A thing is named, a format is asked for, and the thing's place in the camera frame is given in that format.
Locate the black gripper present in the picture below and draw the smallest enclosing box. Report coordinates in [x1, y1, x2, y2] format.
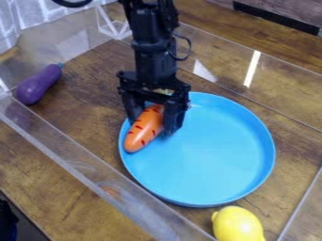
[118, 40, 191, 136]

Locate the orange toy carrot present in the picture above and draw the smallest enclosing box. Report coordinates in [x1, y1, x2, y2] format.
[123, 104, 163, 153]

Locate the blue round tray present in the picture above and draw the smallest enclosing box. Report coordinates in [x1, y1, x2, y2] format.
[119, 92, 275, 207]

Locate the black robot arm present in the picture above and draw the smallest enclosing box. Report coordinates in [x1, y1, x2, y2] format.
[118, 0, 191, 136]

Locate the purple toy eggplant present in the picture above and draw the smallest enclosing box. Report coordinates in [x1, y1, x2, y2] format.
[16, 63, 63, 104]

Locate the yellow toy lemon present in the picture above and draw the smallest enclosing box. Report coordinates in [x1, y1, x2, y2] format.
[211, 206, 266, 241]

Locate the clear acrylic enclosure wall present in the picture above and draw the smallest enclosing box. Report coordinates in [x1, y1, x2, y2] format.
[0, 6, 322, 241]

